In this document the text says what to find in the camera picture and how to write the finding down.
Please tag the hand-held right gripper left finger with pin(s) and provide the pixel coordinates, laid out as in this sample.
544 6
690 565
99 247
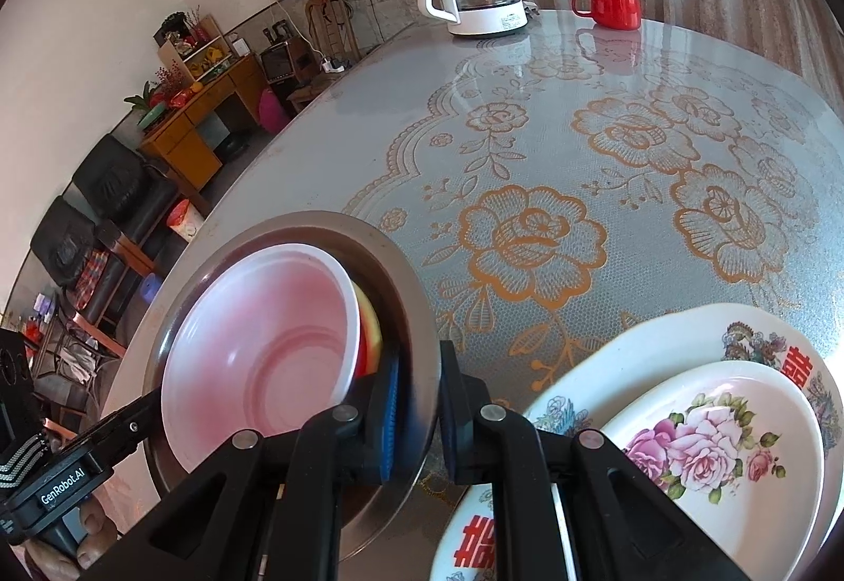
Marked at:
389 416

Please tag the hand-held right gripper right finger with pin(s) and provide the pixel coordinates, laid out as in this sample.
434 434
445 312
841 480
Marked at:
452 416

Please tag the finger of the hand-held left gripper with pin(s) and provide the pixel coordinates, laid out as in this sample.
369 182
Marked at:
122 429

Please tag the yellow plastic bowl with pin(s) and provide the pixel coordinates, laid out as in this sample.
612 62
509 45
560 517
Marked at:
370 337

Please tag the stainless steel bowl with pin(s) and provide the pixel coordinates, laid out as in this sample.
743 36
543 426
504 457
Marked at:
405 317

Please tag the red plastic bowl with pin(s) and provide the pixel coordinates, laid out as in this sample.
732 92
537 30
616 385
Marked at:
264 343

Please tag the white plate with red characters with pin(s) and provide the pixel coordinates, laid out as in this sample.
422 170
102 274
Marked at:
659 343

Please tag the white plate with pink roses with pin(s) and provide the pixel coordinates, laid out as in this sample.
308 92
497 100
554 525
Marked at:
778 515

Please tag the person's left hand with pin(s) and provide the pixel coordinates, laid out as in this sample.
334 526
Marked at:
99 528

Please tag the blue plastic stool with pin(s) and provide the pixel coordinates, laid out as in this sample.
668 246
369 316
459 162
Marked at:
151 287

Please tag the colourful striped cloth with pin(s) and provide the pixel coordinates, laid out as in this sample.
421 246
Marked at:
89 281

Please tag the black leather armchair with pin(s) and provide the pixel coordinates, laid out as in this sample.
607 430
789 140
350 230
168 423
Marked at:
119 185
66 251

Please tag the white and red waste bin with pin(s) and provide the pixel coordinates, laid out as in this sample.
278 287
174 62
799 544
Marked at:
184 221

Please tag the orange wooden desk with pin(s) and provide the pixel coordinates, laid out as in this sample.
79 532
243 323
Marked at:
191 145

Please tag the pink bag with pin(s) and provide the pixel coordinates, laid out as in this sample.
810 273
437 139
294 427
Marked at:
273 112

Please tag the green potted plant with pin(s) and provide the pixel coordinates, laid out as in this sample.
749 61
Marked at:
145 103

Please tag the small wooden stool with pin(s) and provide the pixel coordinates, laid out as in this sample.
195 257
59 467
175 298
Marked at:
310 91

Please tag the white power strip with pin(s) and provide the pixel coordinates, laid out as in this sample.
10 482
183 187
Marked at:
333 66

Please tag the dark portable speaker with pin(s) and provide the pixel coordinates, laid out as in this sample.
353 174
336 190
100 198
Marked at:
277 63

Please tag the wooden shelf with ornaments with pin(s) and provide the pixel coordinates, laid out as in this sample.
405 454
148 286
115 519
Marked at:
191 47

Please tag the tall wooden chair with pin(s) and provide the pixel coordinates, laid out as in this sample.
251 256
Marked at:
330 20

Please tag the red mug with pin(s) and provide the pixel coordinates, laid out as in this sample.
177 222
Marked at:
613 4

